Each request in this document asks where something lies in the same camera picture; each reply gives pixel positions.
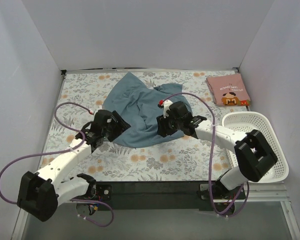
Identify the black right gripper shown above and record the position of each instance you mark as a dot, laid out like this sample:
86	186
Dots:
162	125

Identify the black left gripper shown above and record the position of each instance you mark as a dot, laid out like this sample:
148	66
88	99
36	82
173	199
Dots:
120	122

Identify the blue t shirt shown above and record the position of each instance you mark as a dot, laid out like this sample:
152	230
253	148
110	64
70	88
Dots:
138	106

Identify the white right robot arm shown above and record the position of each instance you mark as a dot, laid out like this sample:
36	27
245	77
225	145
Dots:
255	157

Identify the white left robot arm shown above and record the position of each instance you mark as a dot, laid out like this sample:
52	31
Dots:
42	192

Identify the floral table mat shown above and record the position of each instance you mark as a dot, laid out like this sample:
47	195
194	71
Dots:
184	159

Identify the folded pink t shirt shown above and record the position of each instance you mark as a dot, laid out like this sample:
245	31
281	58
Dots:
228	90

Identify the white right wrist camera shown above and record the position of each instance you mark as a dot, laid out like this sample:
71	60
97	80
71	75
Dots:
165	105

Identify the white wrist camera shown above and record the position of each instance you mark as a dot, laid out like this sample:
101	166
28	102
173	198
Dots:
165	105
93	112

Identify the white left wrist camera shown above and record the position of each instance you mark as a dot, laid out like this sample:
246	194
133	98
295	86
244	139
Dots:
93	112

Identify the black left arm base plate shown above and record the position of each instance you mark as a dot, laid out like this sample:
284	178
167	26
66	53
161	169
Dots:
102	193

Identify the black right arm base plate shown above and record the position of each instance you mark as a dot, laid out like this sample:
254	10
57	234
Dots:
225	203

